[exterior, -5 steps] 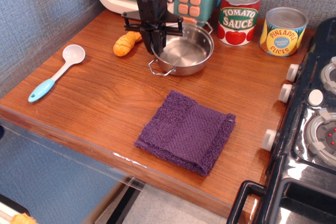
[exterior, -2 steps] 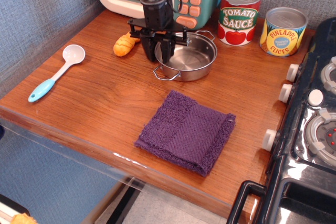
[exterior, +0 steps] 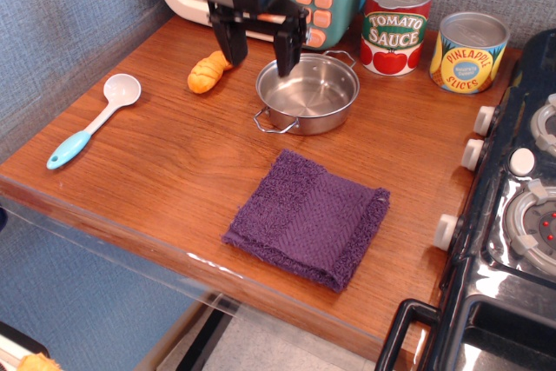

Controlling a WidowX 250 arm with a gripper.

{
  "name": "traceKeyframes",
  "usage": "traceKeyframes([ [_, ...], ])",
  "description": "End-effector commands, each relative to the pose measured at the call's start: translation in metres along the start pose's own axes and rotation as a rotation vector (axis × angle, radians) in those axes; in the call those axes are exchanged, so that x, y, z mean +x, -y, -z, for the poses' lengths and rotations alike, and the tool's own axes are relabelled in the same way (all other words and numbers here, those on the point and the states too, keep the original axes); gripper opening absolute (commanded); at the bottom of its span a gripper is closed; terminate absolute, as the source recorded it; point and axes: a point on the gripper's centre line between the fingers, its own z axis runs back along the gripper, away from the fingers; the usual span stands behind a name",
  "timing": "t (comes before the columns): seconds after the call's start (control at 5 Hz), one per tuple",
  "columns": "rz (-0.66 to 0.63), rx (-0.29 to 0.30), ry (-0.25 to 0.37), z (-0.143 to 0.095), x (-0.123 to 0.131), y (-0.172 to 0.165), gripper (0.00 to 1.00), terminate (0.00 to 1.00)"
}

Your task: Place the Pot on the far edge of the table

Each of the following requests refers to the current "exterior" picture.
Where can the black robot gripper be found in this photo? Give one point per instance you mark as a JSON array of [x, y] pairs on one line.
[[284, 20]]

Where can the stainless steel pot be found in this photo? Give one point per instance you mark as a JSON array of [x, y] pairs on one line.
[[313, 99]]

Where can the tomato sauce can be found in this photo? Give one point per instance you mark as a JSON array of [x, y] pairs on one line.
[[392, 35]]

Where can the orange plush croissant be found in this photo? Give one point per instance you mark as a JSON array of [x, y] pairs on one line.
[[208, 72]]

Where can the white and teal ladle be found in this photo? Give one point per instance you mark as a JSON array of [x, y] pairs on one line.
[[120, 90]]

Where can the purple knitted cloth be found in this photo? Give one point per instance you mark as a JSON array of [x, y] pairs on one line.
[[309, 222]]

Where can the pineapple slices can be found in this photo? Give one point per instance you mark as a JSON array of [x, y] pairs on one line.
[[468, 52]]

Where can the white stove knob top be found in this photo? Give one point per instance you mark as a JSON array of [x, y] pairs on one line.
[[483, 120]]

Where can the white stove knob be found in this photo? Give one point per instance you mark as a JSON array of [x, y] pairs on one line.
[[471, 154], [483, 120], [445, 229]]

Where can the white stove knob middle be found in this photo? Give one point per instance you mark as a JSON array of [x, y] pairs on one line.
[[471, 154]]

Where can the white stove knob bottom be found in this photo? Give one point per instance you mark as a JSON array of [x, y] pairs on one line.
[[445, 229]]

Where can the black toy stove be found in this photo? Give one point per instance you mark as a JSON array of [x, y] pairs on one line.
[[497, 305]]

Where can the orange plush toy on floor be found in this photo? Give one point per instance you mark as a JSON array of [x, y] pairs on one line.
[[38, 362]]

